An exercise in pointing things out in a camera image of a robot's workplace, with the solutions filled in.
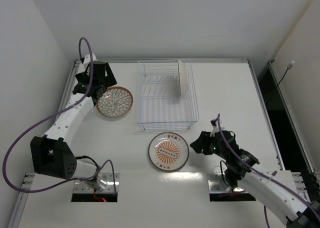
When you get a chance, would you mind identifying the floral brown-rim plate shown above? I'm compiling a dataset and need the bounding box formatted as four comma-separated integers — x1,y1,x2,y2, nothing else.
96,86,134,118
177,59,189,97

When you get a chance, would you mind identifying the orange sunburst plate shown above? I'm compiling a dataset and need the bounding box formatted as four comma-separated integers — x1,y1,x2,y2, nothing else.
147,132,190,173

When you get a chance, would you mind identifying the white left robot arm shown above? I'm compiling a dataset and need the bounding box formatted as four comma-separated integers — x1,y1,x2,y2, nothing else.
30,55,117,180

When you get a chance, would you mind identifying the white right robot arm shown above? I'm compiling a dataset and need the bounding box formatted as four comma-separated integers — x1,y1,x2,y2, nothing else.
190,130,320,228

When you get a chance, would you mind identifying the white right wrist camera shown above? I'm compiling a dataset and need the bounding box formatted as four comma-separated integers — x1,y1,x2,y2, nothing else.
210,118,223,137

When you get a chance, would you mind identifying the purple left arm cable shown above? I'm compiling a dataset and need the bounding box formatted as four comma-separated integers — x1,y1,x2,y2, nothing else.
2,37,116,194

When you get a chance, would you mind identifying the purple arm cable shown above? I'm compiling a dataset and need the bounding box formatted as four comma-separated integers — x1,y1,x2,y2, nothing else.
2,37,116,194
216,113,320,228

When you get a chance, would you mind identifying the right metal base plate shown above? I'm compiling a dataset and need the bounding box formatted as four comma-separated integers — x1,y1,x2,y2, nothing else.
207,173,248,195

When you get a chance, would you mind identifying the metal base plate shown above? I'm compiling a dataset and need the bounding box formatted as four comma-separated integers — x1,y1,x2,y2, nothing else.
207,173,248,195
73,173,120,195

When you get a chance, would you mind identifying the clear wire dish rack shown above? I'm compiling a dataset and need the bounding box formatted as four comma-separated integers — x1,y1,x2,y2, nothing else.
137,59,199,132

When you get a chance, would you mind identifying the black cable with white plug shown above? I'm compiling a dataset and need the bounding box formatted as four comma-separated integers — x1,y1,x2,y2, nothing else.
264,60,296,106

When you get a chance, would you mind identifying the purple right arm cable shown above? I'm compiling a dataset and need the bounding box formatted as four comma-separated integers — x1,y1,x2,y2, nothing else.
216,113,320,228

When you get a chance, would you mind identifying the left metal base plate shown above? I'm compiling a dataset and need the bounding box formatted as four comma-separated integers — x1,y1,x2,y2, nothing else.
73,173,120,195

